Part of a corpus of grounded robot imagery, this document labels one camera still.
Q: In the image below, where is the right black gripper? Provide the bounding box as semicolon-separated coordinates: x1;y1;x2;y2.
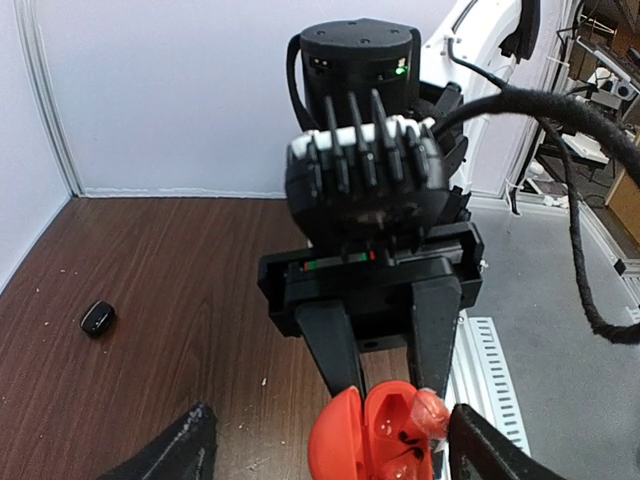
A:
257;222;484;399

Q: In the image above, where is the front aluminium rail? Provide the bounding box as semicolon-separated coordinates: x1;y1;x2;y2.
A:
445;313;530;454

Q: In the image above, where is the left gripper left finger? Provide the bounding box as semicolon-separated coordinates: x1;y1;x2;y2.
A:
102;402;217;480

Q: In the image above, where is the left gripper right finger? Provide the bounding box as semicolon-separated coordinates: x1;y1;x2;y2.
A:
448;404;562;480

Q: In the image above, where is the right aluminium frame post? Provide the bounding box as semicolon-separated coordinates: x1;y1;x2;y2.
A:
13;0;85;197

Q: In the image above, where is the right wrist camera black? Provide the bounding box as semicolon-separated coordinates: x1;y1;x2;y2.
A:
285;90;450;254

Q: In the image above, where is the orange round case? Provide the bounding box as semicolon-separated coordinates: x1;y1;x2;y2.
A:
308;381;444;479

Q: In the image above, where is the black earbud charging case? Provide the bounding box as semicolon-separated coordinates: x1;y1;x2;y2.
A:
79;300;116;337

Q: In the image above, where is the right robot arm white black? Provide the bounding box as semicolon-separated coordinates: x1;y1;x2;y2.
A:
258;1;541;395

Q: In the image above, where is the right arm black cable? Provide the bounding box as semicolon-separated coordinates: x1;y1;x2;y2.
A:
429;84;640;346

